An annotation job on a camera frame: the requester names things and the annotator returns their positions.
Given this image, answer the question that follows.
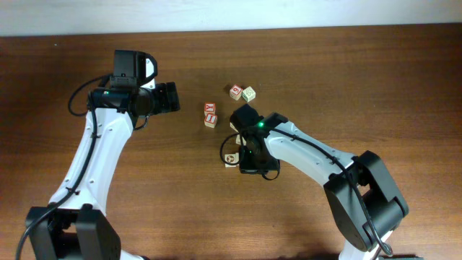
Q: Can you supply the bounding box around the red letter Y block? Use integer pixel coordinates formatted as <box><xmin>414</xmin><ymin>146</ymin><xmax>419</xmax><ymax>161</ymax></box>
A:
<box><xmin>204</xmin><ymin>103</ymin><xmax>217</xmax><ymax>116</ymax></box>

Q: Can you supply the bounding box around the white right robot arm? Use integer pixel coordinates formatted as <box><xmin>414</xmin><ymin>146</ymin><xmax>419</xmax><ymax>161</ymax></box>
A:
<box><xmin>220</xmin><ymin>104</ymin><xmax>409</xmax><ymax>259</ymax></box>

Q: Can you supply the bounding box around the red letter I block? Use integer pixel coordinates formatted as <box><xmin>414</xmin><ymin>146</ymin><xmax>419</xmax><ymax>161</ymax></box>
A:
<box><xmin>204</xmin><ymin>113</ymin><xmax>218</xmax><ymax>128</ymax></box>

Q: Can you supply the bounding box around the wooden block brown ball picture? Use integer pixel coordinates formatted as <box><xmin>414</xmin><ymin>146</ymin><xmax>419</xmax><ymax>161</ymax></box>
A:
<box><xmin>224</xmin><ymin>152</ymin><xmax>240</xmax><ymax>168</ymax></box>

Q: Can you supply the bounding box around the green letter wooden block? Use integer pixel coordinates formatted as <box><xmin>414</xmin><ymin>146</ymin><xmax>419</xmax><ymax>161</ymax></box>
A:
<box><xmin>242</xmin><ymin>87</ymin><xmax>256</xmax><ymax>103</ymax></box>

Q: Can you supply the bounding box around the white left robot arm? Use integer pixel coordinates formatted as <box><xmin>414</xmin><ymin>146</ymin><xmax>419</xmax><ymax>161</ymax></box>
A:
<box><xmin>15</xmin><ymin>50</ymin><xmax>180</xmax><ymax>259</ymax></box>

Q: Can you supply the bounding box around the red number nine block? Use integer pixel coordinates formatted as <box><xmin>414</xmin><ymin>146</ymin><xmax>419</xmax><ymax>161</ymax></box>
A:
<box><xmin>229</xmin><ymin>84</ymin><xmax>243</xmax><ymax>100</ymax></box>

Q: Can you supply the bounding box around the wooden block plain engraving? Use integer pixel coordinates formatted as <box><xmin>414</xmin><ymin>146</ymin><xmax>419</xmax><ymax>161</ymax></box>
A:
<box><xmin>235</xmin><ymin>134</ymin><xmax>246</xmax><ymax>146</ymax></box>

